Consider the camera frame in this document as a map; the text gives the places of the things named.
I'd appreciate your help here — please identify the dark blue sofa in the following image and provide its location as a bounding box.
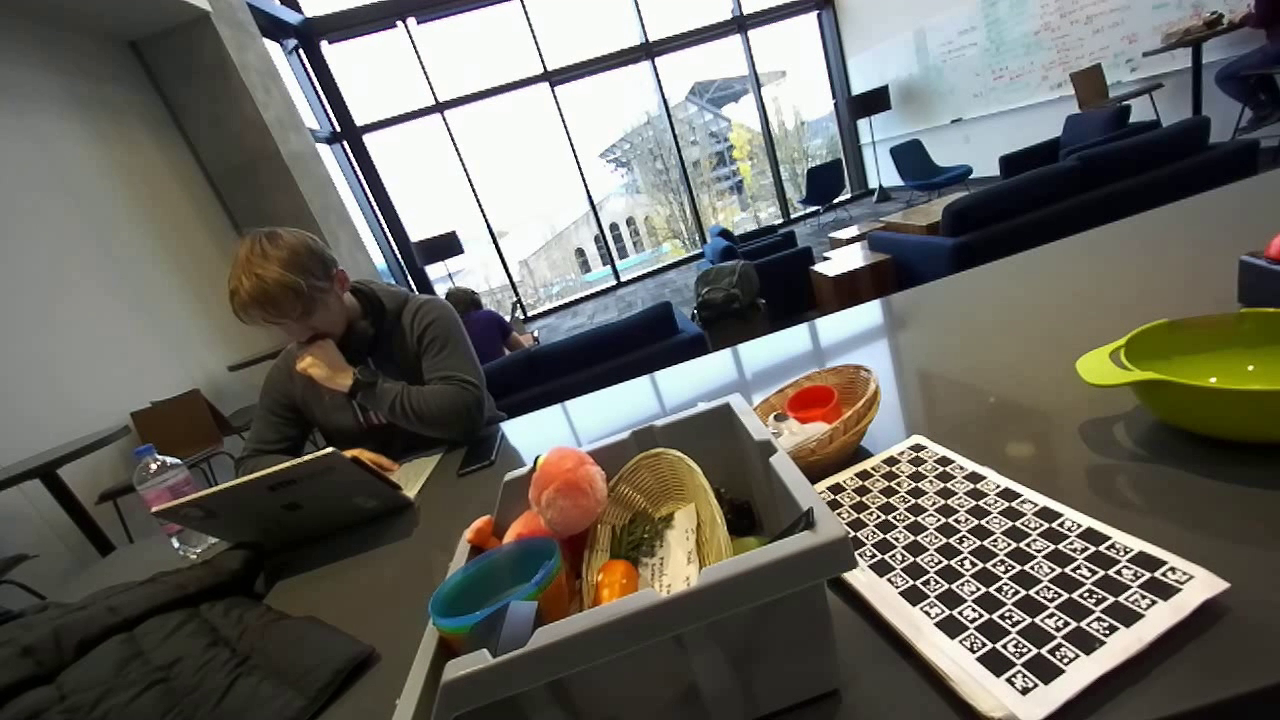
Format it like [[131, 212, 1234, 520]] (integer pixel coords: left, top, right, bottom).
[[868, 118, 1261, 289]]

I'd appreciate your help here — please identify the cardboard box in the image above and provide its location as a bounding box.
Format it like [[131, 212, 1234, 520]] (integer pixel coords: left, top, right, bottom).
[[131, 390, 232, 460]]

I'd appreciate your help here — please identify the silver laptop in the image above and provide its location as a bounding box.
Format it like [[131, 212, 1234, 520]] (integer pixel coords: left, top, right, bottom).
[[155, 450, 409, 550]]

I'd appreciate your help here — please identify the pink plush toy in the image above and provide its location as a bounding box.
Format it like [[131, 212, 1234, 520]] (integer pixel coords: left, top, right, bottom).
[[527, 450, 606, 537]]

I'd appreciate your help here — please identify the dark jacket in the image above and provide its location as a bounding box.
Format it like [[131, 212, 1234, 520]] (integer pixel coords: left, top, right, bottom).
[[0, 551, 377, 720]]

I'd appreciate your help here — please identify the seated person grey hoodie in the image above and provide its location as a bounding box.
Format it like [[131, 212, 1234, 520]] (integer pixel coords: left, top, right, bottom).
[[227, 228, 500, 473]]

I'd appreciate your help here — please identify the red button black box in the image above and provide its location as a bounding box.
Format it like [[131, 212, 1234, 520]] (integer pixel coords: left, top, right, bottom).
[[1234, 235, 1280, 310]]

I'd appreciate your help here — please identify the green bowl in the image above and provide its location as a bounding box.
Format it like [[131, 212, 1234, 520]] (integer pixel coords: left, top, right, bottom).
[[1076, 310, 1280, 444]]

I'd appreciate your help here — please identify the plastic water bottle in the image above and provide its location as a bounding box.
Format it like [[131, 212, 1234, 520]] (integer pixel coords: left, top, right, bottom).
[[131, 444, 219, 562]]

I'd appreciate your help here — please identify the red cup in basket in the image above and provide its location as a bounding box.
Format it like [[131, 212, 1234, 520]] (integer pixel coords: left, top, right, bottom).
[[785, 385, 841, 425]]

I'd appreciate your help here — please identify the teal blue cup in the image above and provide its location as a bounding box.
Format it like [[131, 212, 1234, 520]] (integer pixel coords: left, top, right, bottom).
[[428, 541, 560, 653]]

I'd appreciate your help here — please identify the checkered calibration board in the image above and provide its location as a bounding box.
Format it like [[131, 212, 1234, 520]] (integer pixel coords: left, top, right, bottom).
[[816, 435, 1227, 720]]

